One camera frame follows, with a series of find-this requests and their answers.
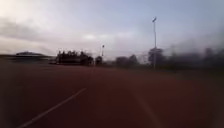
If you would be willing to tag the low building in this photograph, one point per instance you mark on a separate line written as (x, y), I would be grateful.
(28, 56)

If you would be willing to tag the dark stand structure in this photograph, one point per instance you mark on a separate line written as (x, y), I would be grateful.
(73, 58)

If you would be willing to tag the tall floodlight pole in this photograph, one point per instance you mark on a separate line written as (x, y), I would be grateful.
(154, 43)

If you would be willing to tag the row of dark trees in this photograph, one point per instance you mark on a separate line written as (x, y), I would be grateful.
(186, 59)

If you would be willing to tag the short floodlight pole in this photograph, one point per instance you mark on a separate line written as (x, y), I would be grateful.
(102, 50)

